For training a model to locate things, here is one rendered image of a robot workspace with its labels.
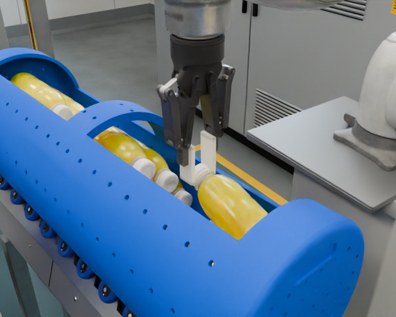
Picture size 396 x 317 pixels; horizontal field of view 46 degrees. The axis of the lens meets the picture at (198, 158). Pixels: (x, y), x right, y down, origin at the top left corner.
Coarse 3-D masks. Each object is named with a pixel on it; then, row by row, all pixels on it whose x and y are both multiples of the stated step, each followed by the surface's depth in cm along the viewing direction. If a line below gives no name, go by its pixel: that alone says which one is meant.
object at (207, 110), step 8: (208, 80) 66; (216, 80) 66; (208, 88) 67; (216, 88) 68; (200, 96) 70; (208, 96) 68; (216, 96) 68; (208, 104) 69; (216, 104) 70; (208, 112) 70; (216, 112) 70; (208, 120) 72; (216, 120) 71; (216, 128) 72
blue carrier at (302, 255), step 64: (0, 64) 102; (0, 128) 89; (64, 128) 78; (128, 128) 104; (64, 192) 72; (128, 192) 64; (192, 192) 92; (256, 192) 79; (128, 256) 61; (192, 256) 55; (256, 256) 51; (320, 256) 55
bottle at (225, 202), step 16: (208, 176) 73; (224, 176) 72; (208, 192) 70; (224, 192) 69; (240, 192) 70; (208, 208) 70; (224, 208) 68; (240, 208) 68; (256, 208) 68; (224, 224) 68; (240, 224) 67
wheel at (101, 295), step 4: (100, 284) 81; (104, 284) 80; (100, 288) 81; (104, 288) 80; (108, 288) 80; (100, 292) 81; (104, 292) 80; (108, 292) 79; (112, 292) 79; (100, 296) 80; (104, 296) 80; (108, 296) 79; (112, 296) 79; (116, 296) 79; (104, 300) 80; (108, 300) 79; (112, 300) 79; (116, 300) 80
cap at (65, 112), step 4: (60, 104) 96; (56, 108) 94; (60, 108) 94; (64, 108) 94; (68, 108) 95; (56, 112) 94; (60, 112) 94; (64, 112) 95; (68, 112) 96; (60, 116) 95; (64, 116) 95; (68, 116) 96
